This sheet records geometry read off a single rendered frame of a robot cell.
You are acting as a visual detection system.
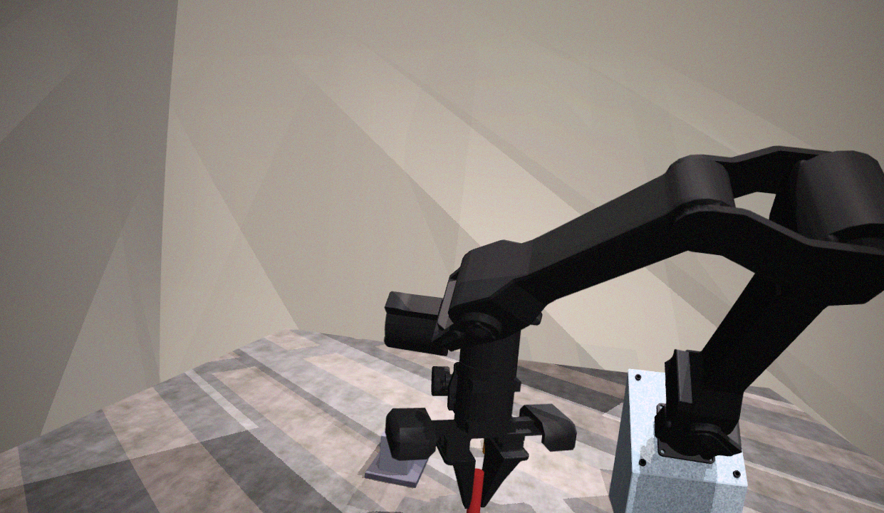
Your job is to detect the red peg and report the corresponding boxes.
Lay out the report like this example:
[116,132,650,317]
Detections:
[467,468,484,513]

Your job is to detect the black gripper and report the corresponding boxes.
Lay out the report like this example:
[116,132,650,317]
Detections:
[385,360,577,509]

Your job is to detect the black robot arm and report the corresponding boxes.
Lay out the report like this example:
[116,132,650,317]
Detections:
[384,145,884,464]

